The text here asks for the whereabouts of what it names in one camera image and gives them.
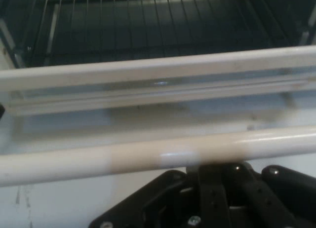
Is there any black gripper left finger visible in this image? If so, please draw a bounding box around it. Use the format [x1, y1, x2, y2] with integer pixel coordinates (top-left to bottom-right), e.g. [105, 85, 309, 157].
[88, 164, 233, 228]

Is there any white oven door with handle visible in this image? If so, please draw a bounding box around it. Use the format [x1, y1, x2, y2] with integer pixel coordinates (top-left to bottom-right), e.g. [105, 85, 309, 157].
[0, 44, 316, 188]

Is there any metal wire oven rack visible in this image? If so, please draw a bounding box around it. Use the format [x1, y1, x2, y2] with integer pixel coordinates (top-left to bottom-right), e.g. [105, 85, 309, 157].
[31, 0, 298, 64]

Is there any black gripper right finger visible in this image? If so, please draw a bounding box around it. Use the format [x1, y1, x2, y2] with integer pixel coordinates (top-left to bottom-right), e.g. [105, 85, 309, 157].
[228, 162, 316, 228]

